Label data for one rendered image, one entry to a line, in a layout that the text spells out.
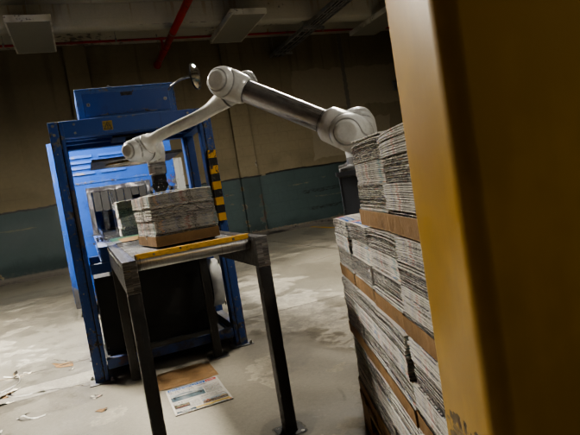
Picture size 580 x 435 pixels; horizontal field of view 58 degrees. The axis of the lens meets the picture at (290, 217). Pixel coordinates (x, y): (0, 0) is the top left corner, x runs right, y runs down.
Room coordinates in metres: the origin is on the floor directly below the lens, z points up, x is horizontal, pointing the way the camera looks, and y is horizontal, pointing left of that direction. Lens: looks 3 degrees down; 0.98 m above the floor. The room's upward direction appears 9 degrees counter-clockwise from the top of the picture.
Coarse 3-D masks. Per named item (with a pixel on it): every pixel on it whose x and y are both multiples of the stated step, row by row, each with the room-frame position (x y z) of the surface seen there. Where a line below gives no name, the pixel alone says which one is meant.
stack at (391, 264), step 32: (352, 224) 1.65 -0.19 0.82; (352, 256) 1.75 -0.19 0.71; (384, 256) 1.31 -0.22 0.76; (416, 256) 1.02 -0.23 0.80; (352, 288) 1.83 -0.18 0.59; (384, 288) 1.35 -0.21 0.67; (416, 288) 1.07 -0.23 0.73; (352, 320) 1.96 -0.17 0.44; (384, 320) 1.38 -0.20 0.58; (416, 320) 1.08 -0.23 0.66; (384, 352) 1.48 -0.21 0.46; (416, 352) 1.12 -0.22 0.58; (384, 384) 1.52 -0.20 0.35; (416, 384) 1.17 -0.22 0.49; (384, 416) 1.60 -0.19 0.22
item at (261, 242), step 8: (224, 232) 2.57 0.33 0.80; (232, 232) 2.49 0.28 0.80; (256, 240) 2.05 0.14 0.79; (264, 240) 2.06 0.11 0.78; (256, 248) 2.04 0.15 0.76; (264, 248) 2.06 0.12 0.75; (224, 256) 2.55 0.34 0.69; (232, 256) 2.41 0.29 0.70; (240, 256) 2.28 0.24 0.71; (248, 256) 2.17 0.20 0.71; (256, 256) 2.05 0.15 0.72; (264, 256) 2.05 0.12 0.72; (256, 264) 2.07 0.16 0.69; (264, 264) 2.05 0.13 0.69
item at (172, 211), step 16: (176, 192) 2.29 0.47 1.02; (192, 192) 2.36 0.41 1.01; (208, 192) 2.35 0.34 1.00; (144, 208) 2.31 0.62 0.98; (160, 208) 2.25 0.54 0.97; (176, 208) 2.28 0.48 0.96; (192, 208) 2.31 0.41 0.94; (208, 208) 2.34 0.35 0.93; (160, 224) 2.24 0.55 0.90; (176, 224) 2.27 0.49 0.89; (192, 224) 2.31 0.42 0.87; (208, 224) 2.33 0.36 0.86
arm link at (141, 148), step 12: (216, 96) 2.55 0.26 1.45; (204, 108) 2.58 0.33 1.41; (216, 108) 2.56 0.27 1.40; (228, 108) 2.58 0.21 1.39; (180, 120) 2.55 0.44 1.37; (192, 120) 2.57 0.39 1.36; (204, 120) 2.60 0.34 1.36; (156, 132) 2.52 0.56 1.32; (168, 132) 2.52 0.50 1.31; (132, 144) 2.48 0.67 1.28; (144, 144) 2.51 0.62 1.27; (156, 144) 2.54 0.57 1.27; (132, 156) 2.48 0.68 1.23; (144, 156) 2.53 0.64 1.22
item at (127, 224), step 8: (128, 200) 3.89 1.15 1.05; (120, 208) 3.86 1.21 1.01; (128, 208) 3.88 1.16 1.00; (120, 216) 3.86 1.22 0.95; (128, 216) 3.88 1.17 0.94; (120, 224) 3.92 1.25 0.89; (128, 224) 3.87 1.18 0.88; (136, 224) 3.90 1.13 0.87; (120, 232) 4.00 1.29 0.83; (128, 232) 3.87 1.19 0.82; (136, 232) 3.89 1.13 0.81
